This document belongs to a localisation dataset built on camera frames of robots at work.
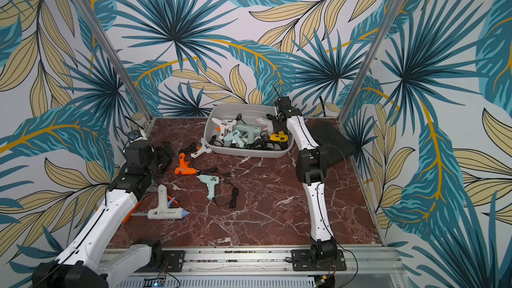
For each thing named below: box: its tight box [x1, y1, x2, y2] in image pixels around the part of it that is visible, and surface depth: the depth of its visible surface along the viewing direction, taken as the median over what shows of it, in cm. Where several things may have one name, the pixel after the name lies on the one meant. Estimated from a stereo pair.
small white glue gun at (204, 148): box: [190, 137, 213, 159], surface depth 105 cm
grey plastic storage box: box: [204, 104, 295, 158], surface depth 109 cm
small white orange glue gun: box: [209, 117, 238, 140], surface depth 111 cm
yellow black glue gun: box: [269, 130, 289, 143], surface depth 105 cm
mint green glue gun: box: [196, 174, 220, 200], surface depth 94 cm
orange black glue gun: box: [174, 152, 200, 176], surface depth 97 cm
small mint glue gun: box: [223, 129, 245, 149], surface depth 106 cm
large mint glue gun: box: [234, 124, 262, 144], surface depth 111 cm
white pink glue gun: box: [254, 117, 269, 132], surface depth 116 cm
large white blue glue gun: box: [130, 184, 190, 220], surface depth 83 cm
